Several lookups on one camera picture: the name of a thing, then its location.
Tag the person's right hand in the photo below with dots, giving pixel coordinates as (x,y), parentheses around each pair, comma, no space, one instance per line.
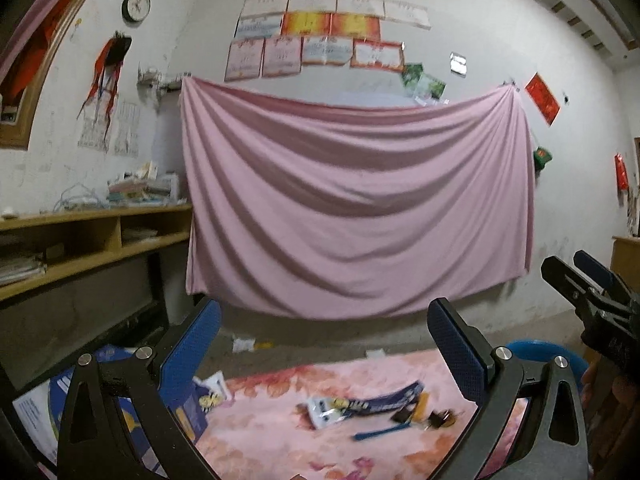
(625,392)

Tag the pink curtain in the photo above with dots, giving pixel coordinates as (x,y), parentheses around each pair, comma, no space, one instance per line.
(25,35)

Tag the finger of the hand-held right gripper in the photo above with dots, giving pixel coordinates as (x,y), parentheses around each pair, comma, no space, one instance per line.
(570,282)
(600,272)

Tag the orange snack wrapper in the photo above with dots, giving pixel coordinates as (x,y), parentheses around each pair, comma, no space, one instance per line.
(422,405)

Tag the round wall clock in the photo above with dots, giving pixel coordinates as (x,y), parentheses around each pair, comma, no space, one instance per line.
(136,6)

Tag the red hanging packet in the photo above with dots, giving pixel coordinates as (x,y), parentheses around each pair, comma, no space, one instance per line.
(622,172)

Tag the red tassel wall ornament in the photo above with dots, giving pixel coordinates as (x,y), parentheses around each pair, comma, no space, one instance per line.
(107,60)

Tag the wooden desk shelf unit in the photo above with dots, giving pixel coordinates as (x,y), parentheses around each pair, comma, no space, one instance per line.
(75,217)

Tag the black wall hook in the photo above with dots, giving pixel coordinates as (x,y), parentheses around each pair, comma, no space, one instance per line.
(566,98)

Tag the loose papers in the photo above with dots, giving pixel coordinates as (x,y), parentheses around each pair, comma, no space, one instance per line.
(139,235)

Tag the dark brown wrapper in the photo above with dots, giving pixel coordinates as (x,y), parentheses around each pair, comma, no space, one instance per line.
(442,419)

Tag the red paper wall decoration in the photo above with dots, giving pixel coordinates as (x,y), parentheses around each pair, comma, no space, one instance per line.
(542,99)

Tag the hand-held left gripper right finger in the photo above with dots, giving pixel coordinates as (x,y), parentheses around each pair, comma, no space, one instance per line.
(457,355)

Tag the group of wall certificates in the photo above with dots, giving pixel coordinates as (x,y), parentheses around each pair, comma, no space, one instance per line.
(320,35)

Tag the red cloth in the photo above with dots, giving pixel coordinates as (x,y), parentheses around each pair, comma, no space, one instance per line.
(30,70)

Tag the paper wall chart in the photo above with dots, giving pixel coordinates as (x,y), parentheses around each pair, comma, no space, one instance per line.
(92,132)
(127,130)

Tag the blue plastic stick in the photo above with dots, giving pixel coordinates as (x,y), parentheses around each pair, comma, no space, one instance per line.
(380,431)

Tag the floral pink blanket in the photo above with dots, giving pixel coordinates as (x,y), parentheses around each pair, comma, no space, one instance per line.
(300,455)

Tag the pink hanging sheet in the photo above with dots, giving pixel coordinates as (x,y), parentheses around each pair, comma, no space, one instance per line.
(350,200)

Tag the blue cardboard box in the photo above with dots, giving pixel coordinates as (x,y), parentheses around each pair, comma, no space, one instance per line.
(187,412)

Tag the green wall photo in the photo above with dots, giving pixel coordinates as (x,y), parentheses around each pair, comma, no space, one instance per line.
(432,87)
(412,74)

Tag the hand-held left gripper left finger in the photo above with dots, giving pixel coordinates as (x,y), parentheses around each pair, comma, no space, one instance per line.
(192,355)

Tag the stack of newspapers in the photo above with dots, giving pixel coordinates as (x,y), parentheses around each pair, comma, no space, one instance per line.
(20,270)

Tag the white paper scrap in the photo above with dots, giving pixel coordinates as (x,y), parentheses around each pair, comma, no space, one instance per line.
(244,345)

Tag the blue plastic basin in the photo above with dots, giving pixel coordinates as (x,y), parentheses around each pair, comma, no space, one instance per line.
(537,350)

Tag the small white cartoon packet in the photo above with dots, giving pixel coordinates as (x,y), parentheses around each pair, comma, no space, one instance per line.
(215,390)

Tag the small black white picture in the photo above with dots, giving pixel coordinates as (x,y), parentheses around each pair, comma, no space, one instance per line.
(458,63)

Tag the wooden cabinet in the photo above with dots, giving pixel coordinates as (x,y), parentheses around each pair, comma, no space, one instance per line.
(625,255)

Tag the stack of books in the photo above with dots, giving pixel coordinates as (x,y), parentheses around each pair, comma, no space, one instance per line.
(145,190)

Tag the wooden window frame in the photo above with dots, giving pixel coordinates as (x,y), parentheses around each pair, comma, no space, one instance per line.
(15,135)

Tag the yellow paper scrap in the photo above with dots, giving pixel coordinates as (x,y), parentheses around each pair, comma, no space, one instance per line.
(264,346)

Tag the green cap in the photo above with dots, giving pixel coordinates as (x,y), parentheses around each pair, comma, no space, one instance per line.
(542,157)

